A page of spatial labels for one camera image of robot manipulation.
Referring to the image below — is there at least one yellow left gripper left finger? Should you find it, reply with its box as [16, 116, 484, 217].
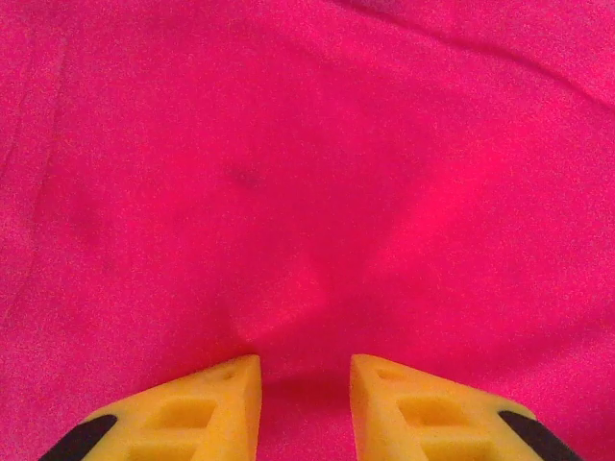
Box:
[47, 353, 263, 461]

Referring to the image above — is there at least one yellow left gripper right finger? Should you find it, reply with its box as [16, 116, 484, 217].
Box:
[349, 353, 576, 461]

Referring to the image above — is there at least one red t-shirt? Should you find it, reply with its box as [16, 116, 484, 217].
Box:
[0, 0, 615, 461]

